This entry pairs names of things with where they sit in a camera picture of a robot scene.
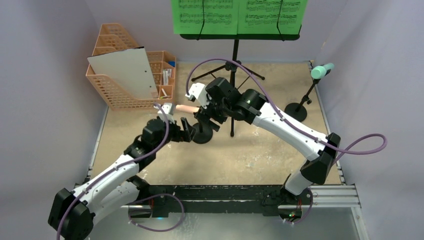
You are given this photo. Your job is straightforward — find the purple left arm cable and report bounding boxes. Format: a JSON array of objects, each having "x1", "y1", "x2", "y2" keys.
[{"x1": 55, "y1": 103, "x2": 171, "y2": 240}]

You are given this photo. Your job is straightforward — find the blue item in organizer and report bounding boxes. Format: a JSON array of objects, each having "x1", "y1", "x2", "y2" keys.
[{"x1": 167, "y1": 61, "x2": 176, "y2": 67}]

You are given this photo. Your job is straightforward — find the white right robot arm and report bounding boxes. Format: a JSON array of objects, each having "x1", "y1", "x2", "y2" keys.
[{"x1": 186, "y1": 77, "x2": 341, "y2": 204}]

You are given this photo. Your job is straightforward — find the green sheet music right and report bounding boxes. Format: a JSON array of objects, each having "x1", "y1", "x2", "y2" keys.
[{"x1": 237, "y1": 0, "x2": 308, "y2": 35}]

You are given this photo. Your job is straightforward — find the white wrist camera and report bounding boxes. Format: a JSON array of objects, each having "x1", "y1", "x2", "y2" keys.
[
  {"x1": 155, "y1": 102, "x2": 176, "y2": 124},
  {"x1": 185, "y1": 82, "x2": 210, "y2": 109}
]

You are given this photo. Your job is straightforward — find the black round microphone stand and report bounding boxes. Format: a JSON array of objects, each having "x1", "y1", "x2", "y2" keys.
[{"x1": 192, "y1": 122, "x2": 213, "y2": 144}]

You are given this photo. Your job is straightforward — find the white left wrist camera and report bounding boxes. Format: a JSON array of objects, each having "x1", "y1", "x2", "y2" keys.
[{"x1": 155, "y1": 102, "x2": 176, "y2": 124}]

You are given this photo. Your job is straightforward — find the mint green toy microphone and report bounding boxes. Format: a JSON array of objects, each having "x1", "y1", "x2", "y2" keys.
[{"x1": 310, "y1": 63, "x2": 335, "y2": 80}]

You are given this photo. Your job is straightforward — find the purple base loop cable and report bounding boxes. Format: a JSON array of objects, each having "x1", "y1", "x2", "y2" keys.
[{"x1": 128, "y1": 192, "x2": 186, "y2": 233}]

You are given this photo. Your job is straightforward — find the black music stand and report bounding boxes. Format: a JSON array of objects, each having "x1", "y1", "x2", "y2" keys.
[{"x1": 179, "y1": 33, "x2": 302, "y2": 138}]

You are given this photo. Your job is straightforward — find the pink toy microphone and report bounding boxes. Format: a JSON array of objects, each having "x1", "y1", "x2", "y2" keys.
[{"x1": 175, "y1": 104, "x2": 200, "y2": 114}]

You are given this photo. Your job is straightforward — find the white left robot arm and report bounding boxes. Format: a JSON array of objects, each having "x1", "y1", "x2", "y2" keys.
[{"x1": 47, "y1": 117, "x2": 196, "y2": 240}]

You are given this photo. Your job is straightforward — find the green sheet music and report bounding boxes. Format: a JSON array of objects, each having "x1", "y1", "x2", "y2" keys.
[
  {"x1": 170, "y1": 0, "x2": 240, "y2": 35},
  {"x1": 237, "y1": 0, "x2": 308, "y2": 35}
]

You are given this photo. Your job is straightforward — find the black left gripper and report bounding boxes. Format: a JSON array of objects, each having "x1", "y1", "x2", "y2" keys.
[{"x1": 153, "y1": 117, "x2": 197, "y2": 152}]

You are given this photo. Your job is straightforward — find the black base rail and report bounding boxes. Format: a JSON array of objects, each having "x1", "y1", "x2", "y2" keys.
[{"x1": 128, "y1": 184, "x2": 313, "y2": 222}]

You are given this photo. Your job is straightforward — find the peach plastic file organizer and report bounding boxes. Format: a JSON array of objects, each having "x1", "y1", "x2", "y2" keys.
[{"x1": 85, "y1": 23, "x2": 177, "y2": 110}]

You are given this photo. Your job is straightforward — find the white marker tube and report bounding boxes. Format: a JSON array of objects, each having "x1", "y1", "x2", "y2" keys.
[{"x1": 164, "y1": 68, "x2": 172, "y2": 85}]

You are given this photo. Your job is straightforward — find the green sheet music left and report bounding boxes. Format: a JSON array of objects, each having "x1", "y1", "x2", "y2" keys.
[{"x1": 170, "y1": 0, "x2": 240, "y2": 35}]

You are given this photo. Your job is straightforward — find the black right microphone stand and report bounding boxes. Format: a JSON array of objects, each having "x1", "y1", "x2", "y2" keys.
[{"x1": 284, "y1": 79, "x2": 321, "y2": 122}]

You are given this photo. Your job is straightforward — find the grey folder board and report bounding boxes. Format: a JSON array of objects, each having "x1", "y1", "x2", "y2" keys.
[{"x1": 87, "y1": 46, "x2": 159, "y2": 100}]

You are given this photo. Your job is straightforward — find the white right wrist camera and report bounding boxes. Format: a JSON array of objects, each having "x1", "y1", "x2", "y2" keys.
[{"x1": 185, "y1": 82, "x2": 210, "y2": 109}]

